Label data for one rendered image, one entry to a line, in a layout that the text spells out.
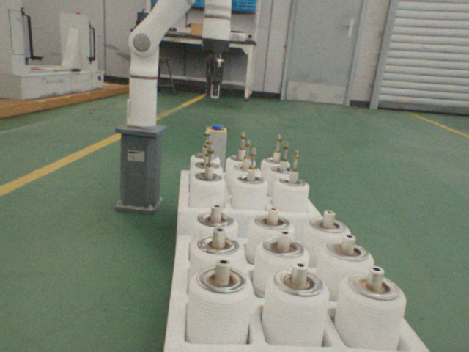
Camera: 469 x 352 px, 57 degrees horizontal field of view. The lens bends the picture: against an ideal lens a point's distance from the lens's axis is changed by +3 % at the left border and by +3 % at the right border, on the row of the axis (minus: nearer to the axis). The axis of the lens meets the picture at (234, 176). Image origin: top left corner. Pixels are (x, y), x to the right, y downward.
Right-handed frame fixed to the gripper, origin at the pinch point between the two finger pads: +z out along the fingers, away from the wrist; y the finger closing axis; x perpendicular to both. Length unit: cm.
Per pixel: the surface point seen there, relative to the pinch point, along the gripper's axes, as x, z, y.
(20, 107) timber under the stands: -93, 41, -223
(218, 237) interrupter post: -9, 20, 54
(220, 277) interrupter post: -11, 21, 66
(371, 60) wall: 318, -18, -433
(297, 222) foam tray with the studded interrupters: 20.9, 31.0, 22.9
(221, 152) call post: 10.2, 23.5, -24.3
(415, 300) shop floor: 50, 47, 37
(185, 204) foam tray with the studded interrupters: -8.2, 29.1, 13.4
